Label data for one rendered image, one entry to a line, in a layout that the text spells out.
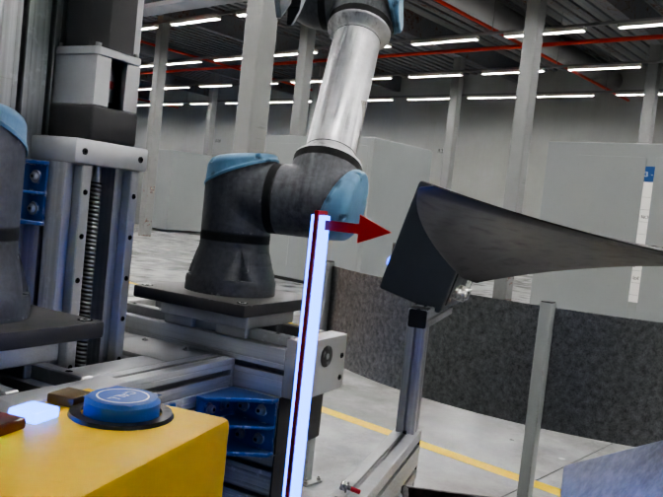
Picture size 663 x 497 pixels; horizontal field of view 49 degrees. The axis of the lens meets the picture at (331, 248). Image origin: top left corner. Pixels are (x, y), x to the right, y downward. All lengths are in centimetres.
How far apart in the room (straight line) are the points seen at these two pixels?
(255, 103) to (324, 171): 627
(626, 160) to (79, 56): 628
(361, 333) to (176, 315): 174
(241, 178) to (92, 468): 87
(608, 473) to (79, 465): 40
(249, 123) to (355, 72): 613
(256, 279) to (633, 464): 73
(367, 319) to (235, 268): 174
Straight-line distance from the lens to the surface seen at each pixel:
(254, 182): 116
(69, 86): 109
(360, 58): 129
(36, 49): 111
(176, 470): 38
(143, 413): 40
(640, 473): 60
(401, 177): 1095
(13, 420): 39
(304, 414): 64
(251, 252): 118
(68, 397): 43
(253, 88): 742
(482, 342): 256
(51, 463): 35
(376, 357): 284
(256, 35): 753
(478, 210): 51
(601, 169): 712
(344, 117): 122
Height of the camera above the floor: 120
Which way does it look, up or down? 3 degrees down
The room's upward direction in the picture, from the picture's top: 6 degrees clockwise
